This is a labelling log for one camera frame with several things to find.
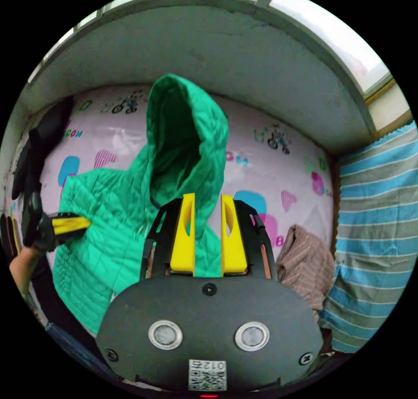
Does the person's left forearm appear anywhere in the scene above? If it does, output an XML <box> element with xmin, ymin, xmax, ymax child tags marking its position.
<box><xmin>9</xmin><ymin>246</ymin><xmax>46</xmax><ymax>300</ymax></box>

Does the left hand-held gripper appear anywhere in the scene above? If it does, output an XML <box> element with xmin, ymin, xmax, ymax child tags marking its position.
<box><xmin>11</xmin><ymin>137</ymin><xmax>91</xmax><ymax>253</ymax></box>

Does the bed with pink printed sheet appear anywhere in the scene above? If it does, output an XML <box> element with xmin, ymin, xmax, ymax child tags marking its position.
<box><xmin>6</xmin><ymin>85</ymin><xmax>337</xmax><ymax>325</ymax></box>

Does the green down jacket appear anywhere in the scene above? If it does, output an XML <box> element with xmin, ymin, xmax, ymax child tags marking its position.
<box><xmin>52</xmin><ymin>73</ymin><xmax>229</xmax><ymax>336</ymax></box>

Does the person's body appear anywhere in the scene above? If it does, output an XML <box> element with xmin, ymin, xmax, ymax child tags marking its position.
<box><xmin>29</xmin><ymin>258</ymin><xmax>120</xmax><ymax>382</ymax></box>

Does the blue grey striped cloth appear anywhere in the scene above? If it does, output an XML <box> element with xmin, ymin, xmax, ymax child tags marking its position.
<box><xmin>318</xmin><ymin>121</ymin><xmax>418</xmax><ymax>354</ymax></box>

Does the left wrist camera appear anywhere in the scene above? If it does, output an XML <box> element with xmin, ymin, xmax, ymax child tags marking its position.
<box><xmin>28</xmin><ymin>95</ymin><xmax>75</xmax><ymax>153</ymax></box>

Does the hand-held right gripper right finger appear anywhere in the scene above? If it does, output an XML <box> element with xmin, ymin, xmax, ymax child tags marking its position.
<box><xmin>221</xmin><ymin>194</ymin><xmax>248</xmax><ymax>274</ymax></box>

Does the person's left hand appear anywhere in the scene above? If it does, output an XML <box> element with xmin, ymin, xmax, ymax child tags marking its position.
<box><xmin>22</xmin><ymin>227</ymin><xmax>59</xmax><ymax>253</ymax></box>

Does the brown striped garment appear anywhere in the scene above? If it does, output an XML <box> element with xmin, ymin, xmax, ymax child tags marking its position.
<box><xmin>276</xmin><ymin>224</ymin><xmax>337</xmax><ymax>321</ymax></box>

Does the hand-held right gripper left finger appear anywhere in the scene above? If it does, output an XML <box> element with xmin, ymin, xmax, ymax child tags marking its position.
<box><xmin>169</xmin><ymin>193</ymin><xmax>196</xmax><ymax>273</ymax></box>

